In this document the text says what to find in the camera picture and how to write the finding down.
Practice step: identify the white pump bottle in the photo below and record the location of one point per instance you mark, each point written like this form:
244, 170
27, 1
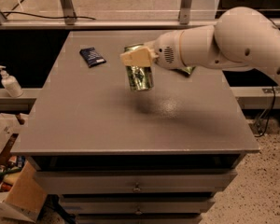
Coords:
10, 83

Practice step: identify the dark blue snack packet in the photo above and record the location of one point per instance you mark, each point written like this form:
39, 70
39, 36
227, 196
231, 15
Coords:
92, 57

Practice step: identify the grey drawer cabinet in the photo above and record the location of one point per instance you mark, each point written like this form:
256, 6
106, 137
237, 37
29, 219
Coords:
114, 156

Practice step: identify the cardboard box with clutter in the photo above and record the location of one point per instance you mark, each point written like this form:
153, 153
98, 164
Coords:
20, 196

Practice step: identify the green soda can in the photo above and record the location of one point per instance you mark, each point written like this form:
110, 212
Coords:
140, 78

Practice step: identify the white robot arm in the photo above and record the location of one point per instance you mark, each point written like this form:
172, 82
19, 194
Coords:
241, 39

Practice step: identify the green chip bag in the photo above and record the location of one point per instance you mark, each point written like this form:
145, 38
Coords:
185, 71

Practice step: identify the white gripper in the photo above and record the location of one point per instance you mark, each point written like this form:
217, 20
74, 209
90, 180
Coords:
165, 51

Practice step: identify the grey metal frame rail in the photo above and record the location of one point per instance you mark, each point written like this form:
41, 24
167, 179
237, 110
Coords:
115, 14

